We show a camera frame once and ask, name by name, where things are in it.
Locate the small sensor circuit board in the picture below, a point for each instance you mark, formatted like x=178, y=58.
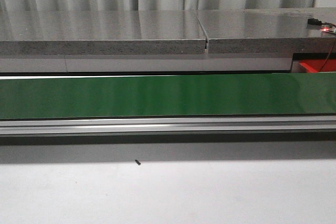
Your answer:
x=324, y=26

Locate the red plastic tray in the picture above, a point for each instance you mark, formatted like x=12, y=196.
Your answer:
x=318, y=65

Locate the green conveyor belt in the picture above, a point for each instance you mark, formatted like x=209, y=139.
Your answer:
x=79, y=105

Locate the grey stone counter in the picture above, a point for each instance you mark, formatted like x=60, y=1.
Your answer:
x=163, y=41

